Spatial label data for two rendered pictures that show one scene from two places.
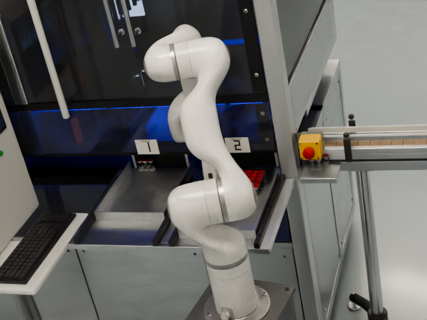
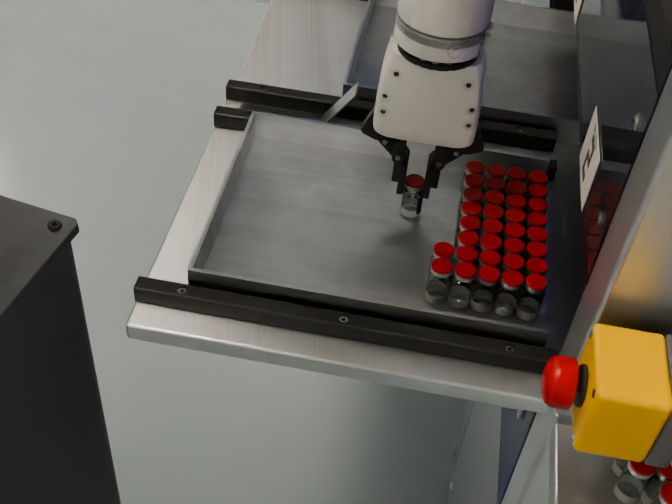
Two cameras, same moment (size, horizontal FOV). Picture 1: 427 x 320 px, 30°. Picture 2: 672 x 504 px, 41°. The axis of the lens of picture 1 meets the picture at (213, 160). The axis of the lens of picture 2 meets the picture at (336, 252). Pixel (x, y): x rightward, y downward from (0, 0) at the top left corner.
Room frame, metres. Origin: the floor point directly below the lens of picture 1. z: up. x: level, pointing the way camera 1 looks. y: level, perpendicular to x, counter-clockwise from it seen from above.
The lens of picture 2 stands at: (2.02, -0.68, 1.53)
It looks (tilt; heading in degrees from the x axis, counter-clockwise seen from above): 45 degrees down; 74
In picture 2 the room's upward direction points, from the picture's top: 6 degrees clockwise
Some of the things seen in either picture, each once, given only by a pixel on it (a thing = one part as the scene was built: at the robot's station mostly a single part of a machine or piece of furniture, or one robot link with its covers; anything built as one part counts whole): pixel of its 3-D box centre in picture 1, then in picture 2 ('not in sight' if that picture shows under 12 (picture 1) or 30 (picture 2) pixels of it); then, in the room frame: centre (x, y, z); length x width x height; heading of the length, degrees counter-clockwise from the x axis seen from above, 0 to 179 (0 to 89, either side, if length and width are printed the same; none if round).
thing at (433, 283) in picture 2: (257, 191); (438, 281); (2.28, -0.12, 0.90); 0.02 x 0.02 x 0.05
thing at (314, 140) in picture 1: (311, 145); (628, 394); (2.35, -0.33, 1.00); 0.08 x 0.07 x 0.07; 158
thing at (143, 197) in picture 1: (146, 188); (487, 60); (2.46, 0.26, 0.90); 0.34 x 0.26 x 0.04; 158
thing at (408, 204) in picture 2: not in sight; (412, 197); (2.29, 0.00, 0.90); 0.02 x 0.02 x 0.04
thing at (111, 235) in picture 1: (186, 206); (417, 147); (2.34, 0.13, 0.87); 0.70 x 0.48 x 0.02; 68
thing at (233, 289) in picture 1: (232, 282); not in sight; (1.77, 0.02, 0.95); 0.19 x 0.19 x 0.18
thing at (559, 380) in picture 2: (309, 152); (568, 383); (2.31, -0.32, 0.99); 0.04 x 0.04 x 0.04; 68
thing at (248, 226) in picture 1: (230, 204); (382, 221); (2.25, -0.02, 0.90); 0.34 x 0.26 x 0.04; 158
